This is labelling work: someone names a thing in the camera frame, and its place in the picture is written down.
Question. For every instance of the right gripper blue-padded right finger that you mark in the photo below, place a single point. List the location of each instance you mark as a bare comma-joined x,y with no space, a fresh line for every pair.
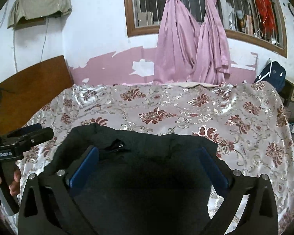
260,214

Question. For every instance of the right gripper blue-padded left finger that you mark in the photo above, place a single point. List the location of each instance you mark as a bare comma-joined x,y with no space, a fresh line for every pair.
47,205

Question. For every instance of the black jacket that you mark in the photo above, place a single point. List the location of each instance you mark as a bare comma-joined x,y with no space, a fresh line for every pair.
143,183

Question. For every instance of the person's left hand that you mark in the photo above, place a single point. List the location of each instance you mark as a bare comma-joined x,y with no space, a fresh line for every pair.
14,187

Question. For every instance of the brown wooden headboard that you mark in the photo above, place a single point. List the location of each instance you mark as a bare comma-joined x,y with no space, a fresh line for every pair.
26,92

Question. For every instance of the floral satin bedspread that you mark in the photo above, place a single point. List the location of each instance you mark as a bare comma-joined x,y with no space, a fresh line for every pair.
248,122

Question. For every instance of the navy blue backpack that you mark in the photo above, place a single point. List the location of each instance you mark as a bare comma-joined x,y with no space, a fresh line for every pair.
273,73

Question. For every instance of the right pink curtain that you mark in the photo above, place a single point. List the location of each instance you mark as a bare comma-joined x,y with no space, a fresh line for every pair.
212,57

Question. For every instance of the pink curtain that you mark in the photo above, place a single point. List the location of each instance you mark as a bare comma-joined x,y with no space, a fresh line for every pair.
212,57
177,44

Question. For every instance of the red hanging garment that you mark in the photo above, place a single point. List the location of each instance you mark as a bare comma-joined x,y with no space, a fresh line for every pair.
267,17

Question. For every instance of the left pink curtain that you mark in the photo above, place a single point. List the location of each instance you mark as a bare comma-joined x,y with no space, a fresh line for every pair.
177,44

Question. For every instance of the wooden framed barred window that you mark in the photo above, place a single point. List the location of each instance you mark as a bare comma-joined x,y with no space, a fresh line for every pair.
258,22

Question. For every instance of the beige cloth covered wall shelf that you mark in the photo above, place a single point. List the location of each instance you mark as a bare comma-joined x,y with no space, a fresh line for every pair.
34,9

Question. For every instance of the round wall clock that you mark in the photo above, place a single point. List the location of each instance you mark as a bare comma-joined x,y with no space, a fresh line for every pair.
291,8

